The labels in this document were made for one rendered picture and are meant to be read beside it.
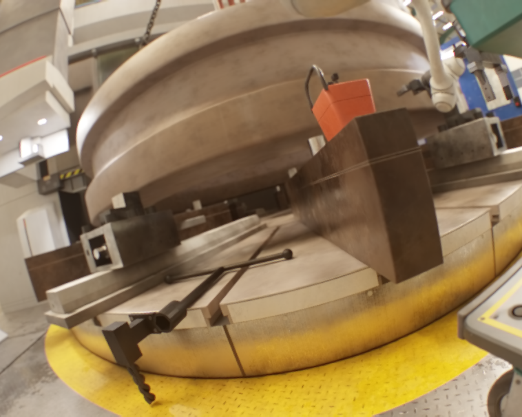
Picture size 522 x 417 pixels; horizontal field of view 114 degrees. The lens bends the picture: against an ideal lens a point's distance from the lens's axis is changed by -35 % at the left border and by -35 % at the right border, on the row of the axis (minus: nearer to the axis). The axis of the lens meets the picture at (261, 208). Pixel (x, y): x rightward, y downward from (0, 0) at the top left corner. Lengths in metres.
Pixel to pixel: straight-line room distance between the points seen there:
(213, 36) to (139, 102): 0.69
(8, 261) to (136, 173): 3.96
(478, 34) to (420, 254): 0.47
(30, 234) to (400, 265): 4.37
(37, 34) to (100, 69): 1.62
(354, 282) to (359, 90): 0.53
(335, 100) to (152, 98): 1.33
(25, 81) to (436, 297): 3.46
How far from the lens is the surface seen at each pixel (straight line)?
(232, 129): 1.31
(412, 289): 0.91
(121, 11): 8.00
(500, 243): 1.26
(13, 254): 5.14
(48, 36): 4.03
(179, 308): 0.80
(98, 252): 1.44
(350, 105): 0.71
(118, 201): 1.54
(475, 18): 0.33
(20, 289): 5.17
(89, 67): 5.27
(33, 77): 3.10
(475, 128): 1.65
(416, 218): 0.61
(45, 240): 4.30
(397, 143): 0.60
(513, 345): 0.39
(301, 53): 1.64
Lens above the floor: 0.57
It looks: 1 degrees down
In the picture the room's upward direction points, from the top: 16 degrees counter-clockwise
